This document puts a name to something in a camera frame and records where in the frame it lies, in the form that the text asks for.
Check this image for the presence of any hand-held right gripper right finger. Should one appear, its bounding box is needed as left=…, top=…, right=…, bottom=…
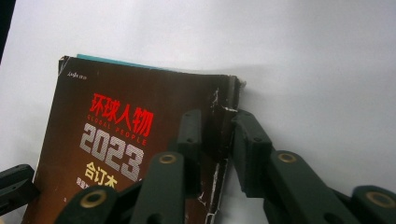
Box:
left=232, top=109, right=275, bottom=199

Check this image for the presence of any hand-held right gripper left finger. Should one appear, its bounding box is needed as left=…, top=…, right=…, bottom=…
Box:
left=169, top=108, right=203, bottom=198

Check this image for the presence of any dark red cover magazine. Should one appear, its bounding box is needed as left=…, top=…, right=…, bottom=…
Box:
left=21, top=53, right=247, bottom=224

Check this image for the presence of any white board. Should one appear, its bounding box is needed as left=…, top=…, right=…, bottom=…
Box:
left=0, top=0, right=396, bottom=224

